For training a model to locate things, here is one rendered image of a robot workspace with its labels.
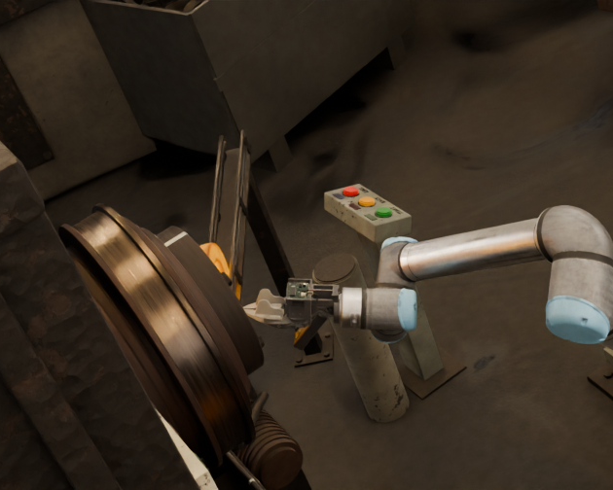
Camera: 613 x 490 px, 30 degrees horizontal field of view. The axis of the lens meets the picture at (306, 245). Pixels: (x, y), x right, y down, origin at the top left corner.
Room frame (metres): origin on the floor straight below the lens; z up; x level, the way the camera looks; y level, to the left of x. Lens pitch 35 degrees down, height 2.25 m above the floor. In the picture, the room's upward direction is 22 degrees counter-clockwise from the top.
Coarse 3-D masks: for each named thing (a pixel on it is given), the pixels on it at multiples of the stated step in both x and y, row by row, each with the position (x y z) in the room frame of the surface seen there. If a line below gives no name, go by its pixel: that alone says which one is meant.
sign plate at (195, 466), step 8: (160, 416) 1.19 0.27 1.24; (168, 424) 1.17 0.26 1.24; (168, 432) 1.15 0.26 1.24; (176, 440) 1.13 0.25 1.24; (184, 448) 1.11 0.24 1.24; (184, 456) 1.10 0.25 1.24; (192, 456) 1.09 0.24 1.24; (192, 464) 1.08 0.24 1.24; (200, 464) 1.08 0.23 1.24; (192, 472) 1.07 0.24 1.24; (200, 472) 1.06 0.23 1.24; (208, 472) 1.06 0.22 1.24; (200, 480) 1.05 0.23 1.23; (208, 480) 1.06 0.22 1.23; (200, 488) 1.05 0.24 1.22; (208, 488) 1.06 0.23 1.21; (216, 488) 1.06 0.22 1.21
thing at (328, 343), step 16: (256, 192) 2.66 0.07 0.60; (256, 208) 2.65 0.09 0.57; (256, 224) 2.65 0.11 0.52; (272, 224) 2.69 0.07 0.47; (256, 240) 2.66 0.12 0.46; (272, 240) 2.65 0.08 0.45; (272, 256) 2.65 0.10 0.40; (272, 272) 2.66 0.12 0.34; (288, 272) 2.65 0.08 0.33; (320, 336) 2.72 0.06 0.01; (304, 352) 2.68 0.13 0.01; (320, 352) 2.65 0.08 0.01
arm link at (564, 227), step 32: (512, 224) 1.85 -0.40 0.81; (544, 224) 1.74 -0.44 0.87; (576, 224) 1.69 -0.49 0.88; (384, 256) 2.11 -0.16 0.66; (416, 256) 2.02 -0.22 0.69; (448, 256) 1.94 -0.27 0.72; (480, 256) 1.87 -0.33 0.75; (512, 256) 1.80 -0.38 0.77; (544, 256) 1.72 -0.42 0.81; (608, 256) 1.62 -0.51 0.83
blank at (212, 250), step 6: (204, 246) 2.22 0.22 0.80; (210, 246) 2.21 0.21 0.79; (216, 246) 2.25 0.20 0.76; (204, 252) 2.19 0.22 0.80; (210, 252) 2.20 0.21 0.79; (216, 252) 2.23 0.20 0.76; (210, 258) 2.18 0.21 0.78; (216, 258) 2.22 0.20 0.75; (222, 258) 2.25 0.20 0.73; (216, 264) 2.23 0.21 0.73; (222, 264) 2.23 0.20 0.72; (222, 270) 2.23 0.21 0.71; (228, 270) 2.25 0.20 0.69
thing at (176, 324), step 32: (96, 224) 1.56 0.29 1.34; (128, 256) 1.46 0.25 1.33; (128, 288) 1.41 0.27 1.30; (160, 288) 1.40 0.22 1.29; (160, 320) 1.37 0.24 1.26; (192, 320) 1.36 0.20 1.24; (192, 352) 1.34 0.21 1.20; (192, 384) 1.32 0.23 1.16; (224, 384) 1.33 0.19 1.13; (224, 416) 1.32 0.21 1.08; (224, 448) 1.35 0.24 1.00
